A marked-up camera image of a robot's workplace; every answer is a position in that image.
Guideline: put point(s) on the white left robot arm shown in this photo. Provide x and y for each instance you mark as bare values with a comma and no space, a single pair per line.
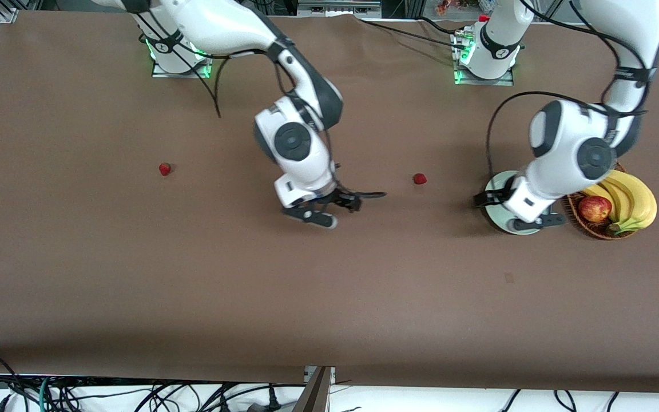
570,149

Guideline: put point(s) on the orange background object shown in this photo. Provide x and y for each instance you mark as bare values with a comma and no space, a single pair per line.
447,7

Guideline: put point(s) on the brown wicker basket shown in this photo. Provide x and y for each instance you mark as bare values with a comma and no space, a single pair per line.
592,229

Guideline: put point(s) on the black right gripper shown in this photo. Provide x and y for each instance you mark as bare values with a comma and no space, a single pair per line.
345,199

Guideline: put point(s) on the black power plug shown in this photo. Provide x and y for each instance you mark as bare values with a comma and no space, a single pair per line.
273,400

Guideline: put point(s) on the brown table cover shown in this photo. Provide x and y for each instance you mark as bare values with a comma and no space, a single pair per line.
329,286

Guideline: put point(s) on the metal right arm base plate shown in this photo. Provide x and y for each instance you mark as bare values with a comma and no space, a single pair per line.
161,71

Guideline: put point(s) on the aluminium corner bracket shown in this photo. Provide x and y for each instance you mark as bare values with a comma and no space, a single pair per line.
8,14

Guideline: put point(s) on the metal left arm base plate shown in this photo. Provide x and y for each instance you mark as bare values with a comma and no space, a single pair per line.
504,82

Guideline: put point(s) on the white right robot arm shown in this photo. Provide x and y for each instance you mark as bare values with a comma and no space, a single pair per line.
301,154

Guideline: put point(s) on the pale green round plate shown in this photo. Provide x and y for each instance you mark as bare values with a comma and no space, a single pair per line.
495,217

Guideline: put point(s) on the red apple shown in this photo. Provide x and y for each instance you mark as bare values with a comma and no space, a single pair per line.
594,209

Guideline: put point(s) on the grey background box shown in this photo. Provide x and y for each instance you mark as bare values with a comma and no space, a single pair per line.
335,8

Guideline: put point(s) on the yellow banana bunch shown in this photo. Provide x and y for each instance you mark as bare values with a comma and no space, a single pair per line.
641,200

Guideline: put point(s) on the aluminium table frame profile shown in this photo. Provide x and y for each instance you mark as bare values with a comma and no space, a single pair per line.
315,395

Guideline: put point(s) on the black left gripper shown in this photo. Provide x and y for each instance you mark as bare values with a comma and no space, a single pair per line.
493,196

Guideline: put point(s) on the small red strawberry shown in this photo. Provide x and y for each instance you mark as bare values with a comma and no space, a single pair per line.
165,169
419,179

